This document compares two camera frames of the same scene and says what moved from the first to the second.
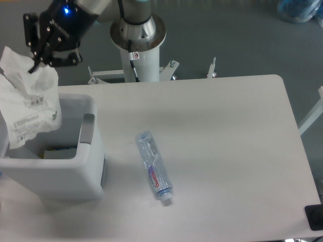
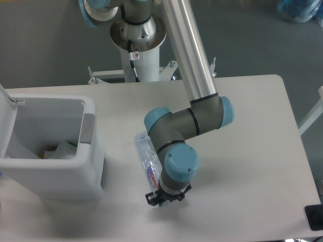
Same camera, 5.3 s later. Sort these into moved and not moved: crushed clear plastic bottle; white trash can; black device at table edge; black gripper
Moved: black gripper
Not moved: crushed clear plastic bottle; white trash can; black device at table edge
